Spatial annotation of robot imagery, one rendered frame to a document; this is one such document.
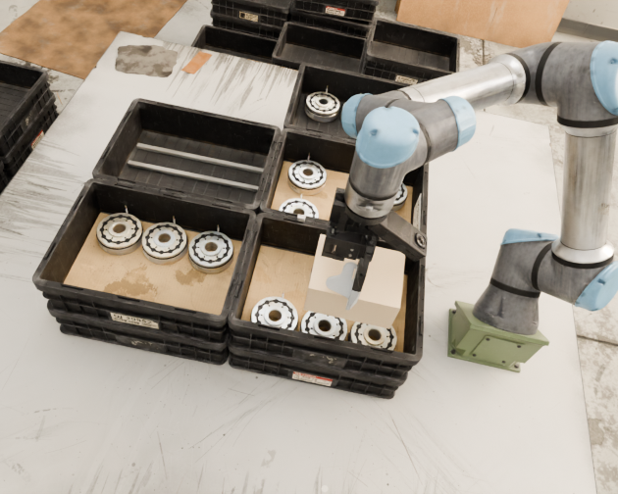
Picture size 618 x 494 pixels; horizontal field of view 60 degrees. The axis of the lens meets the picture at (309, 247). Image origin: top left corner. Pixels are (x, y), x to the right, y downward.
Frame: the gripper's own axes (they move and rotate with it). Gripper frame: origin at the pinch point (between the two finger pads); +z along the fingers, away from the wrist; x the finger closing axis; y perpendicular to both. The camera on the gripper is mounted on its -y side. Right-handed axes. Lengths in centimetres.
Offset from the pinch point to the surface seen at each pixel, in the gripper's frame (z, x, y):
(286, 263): 26.8, -18.1, 14.4
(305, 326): 23.7, -0.7, 6.9
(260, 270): 26.8, -14.5, 20.1
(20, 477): 40, 38, 56
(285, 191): 27, -41, 19
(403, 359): 17.1, 5.2, -13.5
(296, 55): 72, -167, 37
